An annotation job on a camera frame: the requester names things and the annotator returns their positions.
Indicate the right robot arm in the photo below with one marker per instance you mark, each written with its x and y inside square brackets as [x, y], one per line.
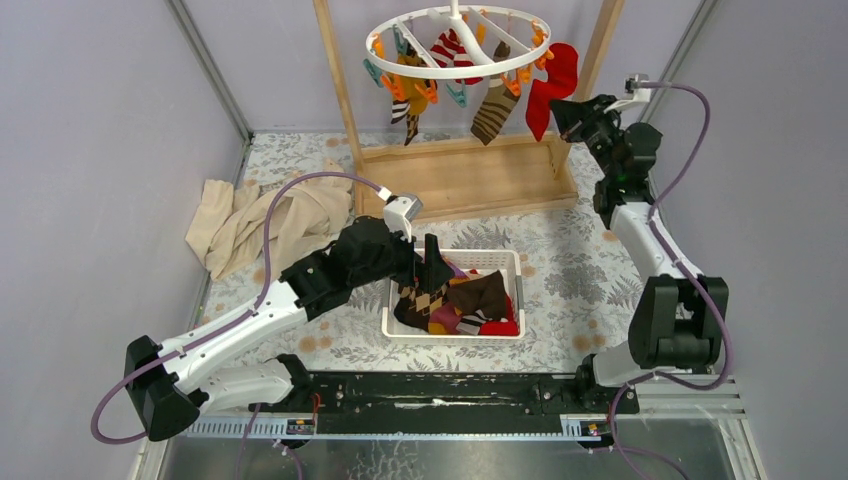
[677, 323]

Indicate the purple orange striped sock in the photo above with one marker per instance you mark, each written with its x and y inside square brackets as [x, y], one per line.
[446, 319]

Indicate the white plastic basket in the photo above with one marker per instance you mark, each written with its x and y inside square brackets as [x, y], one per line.
[476, 264]

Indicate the red white striped sock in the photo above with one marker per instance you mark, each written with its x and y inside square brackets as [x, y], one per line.
[448, 51]

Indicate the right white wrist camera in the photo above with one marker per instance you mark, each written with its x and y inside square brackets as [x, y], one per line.
[636, 94]

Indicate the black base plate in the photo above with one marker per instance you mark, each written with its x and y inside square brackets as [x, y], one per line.
[428, 403]

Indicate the mustard yellow sock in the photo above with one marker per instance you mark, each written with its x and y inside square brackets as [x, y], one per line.
[411, 98]

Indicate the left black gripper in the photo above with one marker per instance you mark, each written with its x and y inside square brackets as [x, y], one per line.
[430, 274]

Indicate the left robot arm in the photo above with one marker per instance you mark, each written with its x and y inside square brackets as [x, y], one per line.
[174, 382]

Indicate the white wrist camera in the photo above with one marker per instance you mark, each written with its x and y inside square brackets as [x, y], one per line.
[399, 211]
[636, 94]

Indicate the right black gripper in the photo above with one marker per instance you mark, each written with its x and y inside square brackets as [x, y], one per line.
[574, 119]

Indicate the wooden hanging rack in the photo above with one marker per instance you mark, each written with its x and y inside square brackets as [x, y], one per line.
[461, 178]

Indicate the white round clip hanger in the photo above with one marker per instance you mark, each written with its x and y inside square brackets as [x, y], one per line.
[494, 40]

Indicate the brown tan striped sock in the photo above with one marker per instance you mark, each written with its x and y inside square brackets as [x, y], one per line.
[495, 109]

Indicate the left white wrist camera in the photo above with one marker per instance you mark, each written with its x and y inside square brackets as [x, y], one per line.
[399, 211]

